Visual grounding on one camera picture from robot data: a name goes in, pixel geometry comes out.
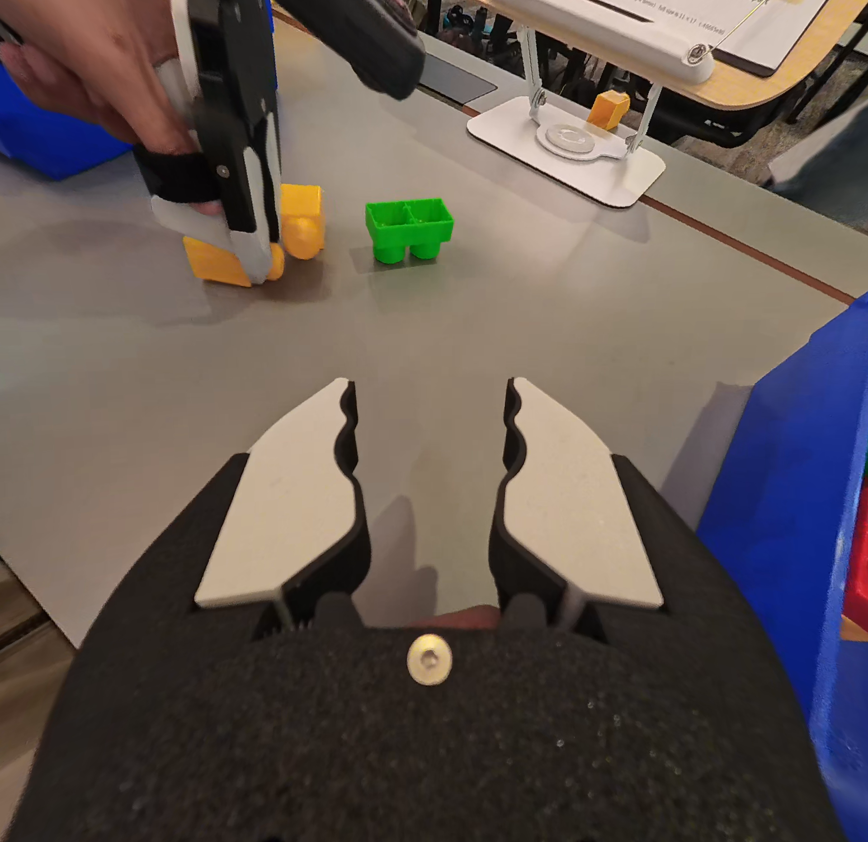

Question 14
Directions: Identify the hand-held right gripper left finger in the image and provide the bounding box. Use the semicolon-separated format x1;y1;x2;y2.
194;377;371;612

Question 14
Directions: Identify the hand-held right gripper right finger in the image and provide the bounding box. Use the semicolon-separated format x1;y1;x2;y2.
490;377;665;615

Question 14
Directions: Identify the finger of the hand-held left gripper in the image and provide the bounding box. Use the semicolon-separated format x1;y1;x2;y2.
224;110;288;287

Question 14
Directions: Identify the yellow toy block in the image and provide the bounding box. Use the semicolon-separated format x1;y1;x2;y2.
184;239;286;288
278;184;326;260

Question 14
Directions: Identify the green double toy block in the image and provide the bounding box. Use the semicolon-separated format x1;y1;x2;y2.
365;198;457;268

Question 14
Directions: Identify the pile of colourful toy blocks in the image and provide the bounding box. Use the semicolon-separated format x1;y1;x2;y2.
841;490;868;642

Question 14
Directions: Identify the person's left hand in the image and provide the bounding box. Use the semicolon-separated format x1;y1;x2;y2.
0;0;207;155

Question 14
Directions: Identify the black inset table panel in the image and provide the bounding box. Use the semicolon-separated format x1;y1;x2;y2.
414;58;499;110

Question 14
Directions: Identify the white document stand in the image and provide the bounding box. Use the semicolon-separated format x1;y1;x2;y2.
467;0;716;208

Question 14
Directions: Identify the small orange cube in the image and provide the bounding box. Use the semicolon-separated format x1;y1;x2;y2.
592;91;632;132

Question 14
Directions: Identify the printed instruction sheet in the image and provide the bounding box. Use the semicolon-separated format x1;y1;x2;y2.
543;0;849;76

